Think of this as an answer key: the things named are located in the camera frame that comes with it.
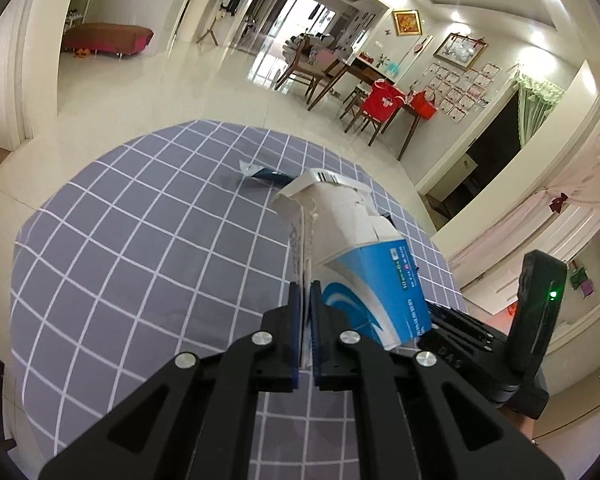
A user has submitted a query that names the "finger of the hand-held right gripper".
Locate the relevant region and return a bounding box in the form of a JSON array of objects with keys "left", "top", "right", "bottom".
[{"left": 424, "top": 301, "right": 493, "bottom": 350}]

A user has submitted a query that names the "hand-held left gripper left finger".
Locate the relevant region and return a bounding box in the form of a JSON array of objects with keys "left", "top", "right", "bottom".
[{"left": 39, "top": 282, "right": 311, "bottom": 480}]

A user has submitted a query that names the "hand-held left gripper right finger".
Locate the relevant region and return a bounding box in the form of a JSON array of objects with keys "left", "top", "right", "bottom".
[{"left": 310, "top": 282, "right": 566, "bottom": 480}]

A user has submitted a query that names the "white and blue paper carton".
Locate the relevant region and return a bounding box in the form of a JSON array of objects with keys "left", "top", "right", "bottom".
[{"left": 271, "top": 169, "right": 433, "bottom": 366}]

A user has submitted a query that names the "blue foil wrapper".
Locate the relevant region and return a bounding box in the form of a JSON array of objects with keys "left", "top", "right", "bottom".
[{"left": 239, "top": 160, "right": 301, "bottom": 183}]

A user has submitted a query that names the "pink lace curtain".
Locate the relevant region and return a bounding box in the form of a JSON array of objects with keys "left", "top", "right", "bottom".
[{"left": 445, "top": 110, "right": 600, "bottom": 286}]

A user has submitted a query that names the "grey checked tablecloth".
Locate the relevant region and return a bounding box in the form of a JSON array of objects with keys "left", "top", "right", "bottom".
[{"left": 9, "top": 119, "right": 468, "bottom": 461}]

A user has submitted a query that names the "green valance curtain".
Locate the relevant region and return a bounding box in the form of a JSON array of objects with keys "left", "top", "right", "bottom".
[{"left": 510, "top": 67, "right": 566, "bottom": 143}]

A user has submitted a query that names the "wooden chair with red cover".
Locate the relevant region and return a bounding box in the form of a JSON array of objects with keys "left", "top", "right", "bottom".
[{"left": 345, "top": 82, "right": 406, "bottom": 148}]

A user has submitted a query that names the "red bag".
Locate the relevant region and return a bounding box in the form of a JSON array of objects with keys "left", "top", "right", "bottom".
[{"left": 407, "top": 89, "right": 440, "bottom": 121}]

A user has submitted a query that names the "red shirt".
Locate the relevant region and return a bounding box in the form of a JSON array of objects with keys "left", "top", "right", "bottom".
[{"left": 362, "top": 80, "right": 406, "bottom": 122}]

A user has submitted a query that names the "wooden dining table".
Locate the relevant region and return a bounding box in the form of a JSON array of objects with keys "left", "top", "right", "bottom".
[{"left": 307, "top": 55, "right": 438, "bottom": 161}]

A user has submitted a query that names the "wooden dining chair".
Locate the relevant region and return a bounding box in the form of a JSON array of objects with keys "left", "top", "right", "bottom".
[{"left": 275, "top": 42, "right": 326, "bottom": 96}]

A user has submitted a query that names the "framed painting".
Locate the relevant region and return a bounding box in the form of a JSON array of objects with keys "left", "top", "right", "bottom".
[{"left": 433, "top": 32, "right": 488, "bottom": 70}]

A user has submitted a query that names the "red gold diamond picture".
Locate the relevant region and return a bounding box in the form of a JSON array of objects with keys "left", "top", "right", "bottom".
[{"left": 392, "top": 9, "right": 423, "bottom": 37}]

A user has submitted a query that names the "wooden coat stand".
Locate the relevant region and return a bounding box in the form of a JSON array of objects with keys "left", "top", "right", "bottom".
[{"left": 196, "top": 7, "right": 222, "bottom": 46}]

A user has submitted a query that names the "red upholstered bench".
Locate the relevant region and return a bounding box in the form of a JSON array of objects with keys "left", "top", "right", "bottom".
[{"left": 62, "top": 22, "right": 154, "bottom": 58}]

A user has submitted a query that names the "group of wall certificates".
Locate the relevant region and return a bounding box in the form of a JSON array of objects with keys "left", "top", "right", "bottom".
[{"left": 420, "top": 62, "right": 503, "bottom": 123}]

